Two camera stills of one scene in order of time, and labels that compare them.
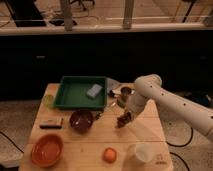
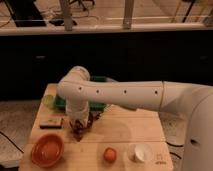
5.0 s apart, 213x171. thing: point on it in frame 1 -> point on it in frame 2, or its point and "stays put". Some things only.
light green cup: (48, 101) stays put
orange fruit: (110, 155) stays put
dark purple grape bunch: (123, 119) -> (78, 130)
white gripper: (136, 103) -> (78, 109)
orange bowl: (47, 150) stays put
